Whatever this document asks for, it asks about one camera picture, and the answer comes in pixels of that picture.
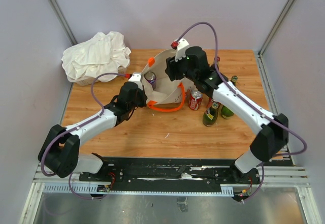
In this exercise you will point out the aluminium frame post right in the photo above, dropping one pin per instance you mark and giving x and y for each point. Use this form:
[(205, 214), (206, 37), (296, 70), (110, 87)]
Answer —
[(275, 28)]

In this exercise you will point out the green glass bottle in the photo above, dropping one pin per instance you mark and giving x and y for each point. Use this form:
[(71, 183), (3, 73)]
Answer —
[(211, 114), (234, 79), (226, 113)]

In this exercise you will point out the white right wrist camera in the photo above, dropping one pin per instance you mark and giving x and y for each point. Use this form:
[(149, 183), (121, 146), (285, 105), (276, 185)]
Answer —
[(181, 49)]

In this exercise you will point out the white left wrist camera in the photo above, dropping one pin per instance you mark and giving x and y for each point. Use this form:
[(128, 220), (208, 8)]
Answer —
[(137, 79)]

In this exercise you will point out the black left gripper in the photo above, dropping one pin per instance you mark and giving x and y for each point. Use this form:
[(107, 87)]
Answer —
[(144, 97)]

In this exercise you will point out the aluminium frame post left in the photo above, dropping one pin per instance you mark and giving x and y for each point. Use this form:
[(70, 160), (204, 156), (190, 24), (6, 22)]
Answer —
[(61, 18)]

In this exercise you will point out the red soda can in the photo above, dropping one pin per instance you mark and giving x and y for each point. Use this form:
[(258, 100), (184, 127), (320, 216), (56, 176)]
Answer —
[(195, 100), (210, 102)]

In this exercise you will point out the glass cola bottle red cap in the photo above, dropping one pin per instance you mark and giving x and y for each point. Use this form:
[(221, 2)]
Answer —
[(217, 60)]

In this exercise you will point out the purple soda can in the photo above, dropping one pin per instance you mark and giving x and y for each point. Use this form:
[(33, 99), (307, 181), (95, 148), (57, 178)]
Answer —
[(151, 79)]

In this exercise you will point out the white canvas tote bag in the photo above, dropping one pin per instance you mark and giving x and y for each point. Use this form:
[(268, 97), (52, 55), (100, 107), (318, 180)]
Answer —
[(166, 91)]

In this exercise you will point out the grey slotted cable duct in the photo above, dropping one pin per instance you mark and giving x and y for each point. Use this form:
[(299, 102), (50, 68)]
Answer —
[(157, 187)]

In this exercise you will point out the crumpled white cloth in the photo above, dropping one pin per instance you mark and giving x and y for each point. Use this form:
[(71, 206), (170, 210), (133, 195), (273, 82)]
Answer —
[(103, 53)]

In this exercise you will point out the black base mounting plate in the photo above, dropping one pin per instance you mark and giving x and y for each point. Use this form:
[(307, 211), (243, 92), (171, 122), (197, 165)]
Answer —
[(127, 169)]

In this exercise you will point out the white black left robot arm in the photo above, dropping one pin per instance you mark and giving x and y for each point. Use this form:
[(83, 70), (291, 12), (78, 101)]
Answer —
[(60, 153)]

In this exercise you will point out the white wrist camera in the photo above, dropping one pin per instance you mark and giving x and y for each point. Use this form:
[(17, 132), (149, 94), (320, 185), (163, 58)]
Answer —
[(181, 49), (137, 79)]

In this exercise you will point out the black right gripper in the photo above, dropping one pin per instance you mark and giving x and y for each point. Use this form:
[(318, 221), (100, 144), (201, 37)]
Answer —
[(171, 68)]

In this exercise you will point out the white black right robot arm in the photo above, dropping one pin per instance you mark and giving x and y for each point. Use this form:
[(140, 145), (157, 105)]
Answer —
[(270, 130)]

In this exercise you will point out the aluminium frame post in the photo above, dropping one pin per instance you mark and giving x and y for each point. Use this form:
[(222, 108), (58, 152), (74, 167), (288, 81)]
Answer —
[(275, 28), (61, 18)]

